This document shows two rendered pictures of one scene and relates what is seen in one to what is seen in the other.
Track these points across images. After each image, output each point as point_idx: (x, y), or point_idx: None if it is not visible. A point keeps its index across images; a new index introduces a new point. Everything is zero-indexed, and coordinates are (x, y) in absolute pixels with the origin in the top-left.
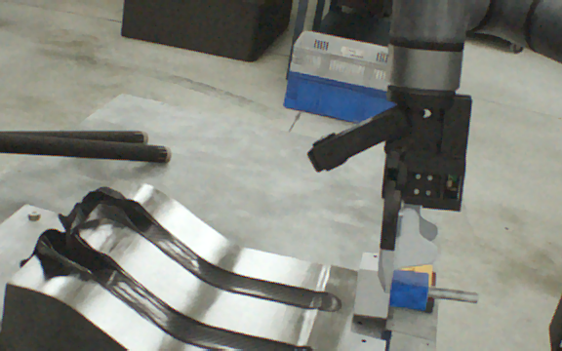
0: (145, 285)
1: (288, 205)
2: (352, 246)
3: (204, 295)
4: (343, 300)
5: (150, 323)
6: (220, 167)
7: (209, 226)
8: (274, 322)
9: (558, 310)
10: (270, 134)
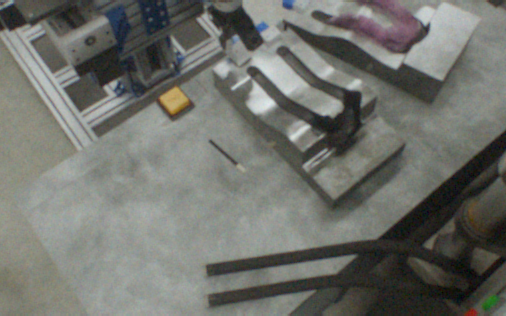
0: (320, 92)
1: (167, 192)
2: (166, 144)
3: (295, 92)
4: (245, 68)
5: (326, 80)
6: (173, 251)
7: (268, 123)
8: (279, 70)
9: (102, 76)
10: (92, 290)
